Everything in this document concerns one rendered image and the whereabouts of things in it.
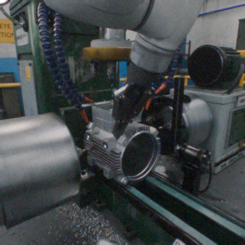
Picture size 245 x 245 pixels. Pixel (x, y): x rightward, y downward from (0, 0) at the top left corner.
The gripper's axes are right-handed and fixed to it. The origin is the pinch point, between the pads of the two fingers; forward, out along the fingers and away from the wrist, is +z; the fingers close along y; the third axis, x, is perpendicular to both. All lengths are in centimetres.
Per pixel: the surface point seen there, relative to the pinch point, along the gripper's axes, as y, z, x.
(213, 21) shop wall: -572, 35, -321
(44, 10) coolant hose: 14.3, -20.7, -25.3
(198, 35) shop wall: -581, 89, -347
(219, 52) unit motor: -56, -18, -13
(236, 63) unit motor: -65, -16, -7
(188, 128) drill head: -27.6, 2.1, 6.3
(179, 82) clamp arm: -18.1, -13.4, -0.9
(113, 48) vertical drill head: -1.2, -16.8, -14.4
